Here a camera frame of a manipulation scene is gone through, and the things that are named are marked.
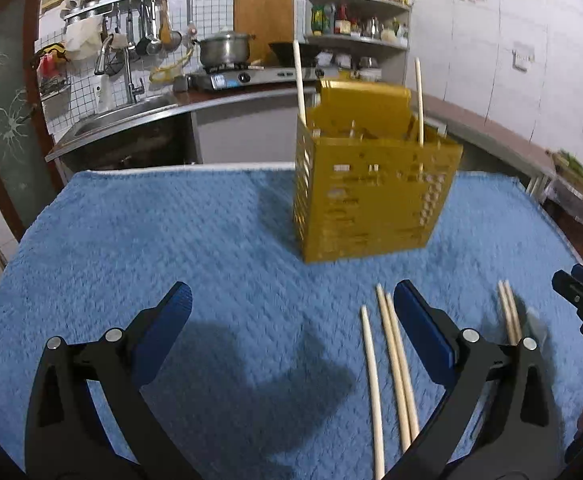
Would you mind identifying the steel faucet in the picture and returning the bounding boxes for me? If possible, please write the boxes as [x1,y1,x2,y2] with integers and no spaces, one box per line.
[94,35,145,106]

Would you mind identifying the steel sink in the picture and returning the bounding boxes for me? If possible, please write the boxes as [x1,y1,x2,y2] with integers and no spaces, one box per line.
[46,92,194,161]

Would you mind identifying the pair of wooden chopsticks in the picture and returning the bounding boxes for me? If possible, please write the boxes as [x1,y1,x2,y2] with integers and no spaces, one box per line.
[497,281,518,346]

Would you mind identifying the wooden cutting board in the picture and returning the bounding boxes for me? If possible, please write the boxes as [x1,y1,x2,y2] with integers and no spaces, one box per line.
[232,0,295,66]

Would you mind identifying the brown glass door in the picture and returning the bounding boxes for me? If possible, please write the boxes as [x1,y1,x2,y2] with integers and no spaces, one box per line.
[0,0,67,241]

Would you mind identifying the steel cooking pot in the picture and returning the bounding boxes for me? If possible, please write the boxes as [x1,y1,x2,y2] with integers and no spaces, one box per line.
[194,31,256,68]

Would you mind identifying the plastic covered side table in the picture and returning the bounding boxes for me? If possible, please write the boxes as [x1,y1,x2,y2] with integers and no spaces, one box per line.
[544,170,583,241]

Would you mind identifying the hanging steel ladle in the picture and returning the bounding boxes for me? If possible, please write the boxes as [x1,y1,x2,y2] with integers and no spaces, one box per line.
[145,0,163,56]

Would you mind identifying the steel wall utensil rack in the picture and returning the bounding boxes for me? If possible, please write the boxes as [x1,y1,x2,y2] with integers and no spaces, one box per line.
[62,0,169,23]

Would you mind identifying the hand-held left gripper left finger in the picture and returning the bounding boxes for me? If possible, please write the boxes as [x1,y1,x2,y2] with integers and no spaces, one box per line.
[24,281,202,480]

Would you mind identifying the gas stove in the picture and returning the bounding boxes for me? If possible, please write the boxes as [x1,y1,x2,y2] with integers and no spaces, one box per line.
[188,62,322,93]

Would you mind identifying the yellow perforated utensil holder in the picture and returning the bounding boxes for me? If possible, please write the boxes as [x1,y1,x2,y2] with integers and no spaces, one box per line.
[294,77,463,263]

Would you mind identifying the wooden chopstick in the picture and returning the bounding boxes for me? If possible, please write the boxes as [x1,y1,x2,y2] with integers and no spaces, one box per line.
[414,58,425,147]
[385,294,421,436]
[504,280,523,341]
[360,305,386,480]
[293,40,308,126]
[375,284,412,453]

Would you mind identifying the green vegetables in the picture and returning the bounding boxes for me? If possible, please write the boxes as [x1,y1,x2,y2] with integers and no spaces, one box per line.
[554,150,583,186]

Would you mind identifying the blue towel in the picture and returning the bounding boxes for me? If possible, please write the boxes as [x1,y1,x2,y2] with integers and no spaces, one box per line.
[0,162,583,480]

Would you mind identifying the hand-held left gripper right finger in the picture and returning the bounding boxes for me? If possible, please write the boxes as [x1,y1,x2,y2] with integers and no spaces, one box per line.
[386,280,567,480]

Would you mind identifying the kitchen counter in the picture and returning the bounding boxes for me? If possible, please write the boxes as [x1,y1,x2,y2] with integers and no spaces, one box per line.
[46,80,559,181]

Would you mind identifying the grey corner shelf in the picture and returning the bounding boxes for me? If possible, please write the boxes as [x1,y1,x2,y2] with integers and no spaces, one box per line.
[304,0,413,83]

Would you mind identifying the yellow hose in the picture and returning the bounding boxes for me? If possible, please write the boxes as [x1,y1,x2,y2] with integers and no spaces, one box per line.
[150,35,195,85]

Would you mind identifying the black wok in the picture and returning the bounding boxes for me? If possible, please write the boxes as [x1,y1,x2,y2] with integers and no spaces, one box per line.
[268,41,322,67]

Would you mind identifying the white wall socket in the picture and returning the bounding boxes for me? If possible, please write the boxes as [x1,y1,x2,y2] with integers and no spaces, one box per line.
[511,45,536,71]

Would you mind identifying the white hanging cloth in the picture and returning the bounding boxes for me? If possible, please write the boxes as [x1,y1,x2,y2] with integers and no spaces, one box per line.
[65,22,103,61]

